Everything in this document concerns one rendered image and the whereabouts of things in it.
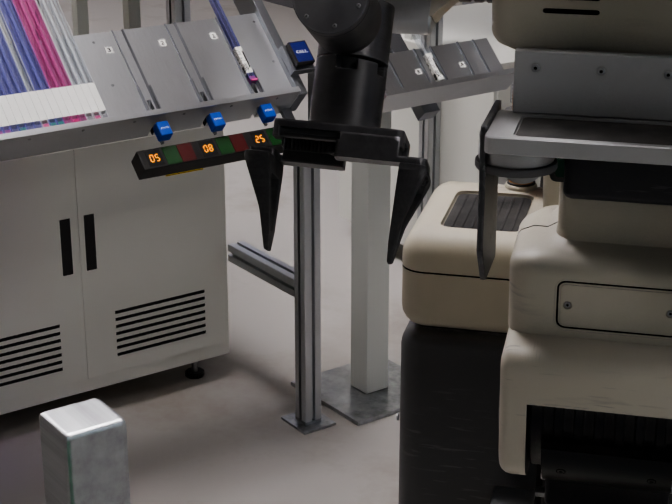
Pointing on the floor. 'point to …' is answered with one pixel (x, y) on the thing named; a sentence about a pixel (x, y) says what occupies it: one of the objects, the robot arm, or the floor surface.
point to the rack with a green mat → (84, 454)
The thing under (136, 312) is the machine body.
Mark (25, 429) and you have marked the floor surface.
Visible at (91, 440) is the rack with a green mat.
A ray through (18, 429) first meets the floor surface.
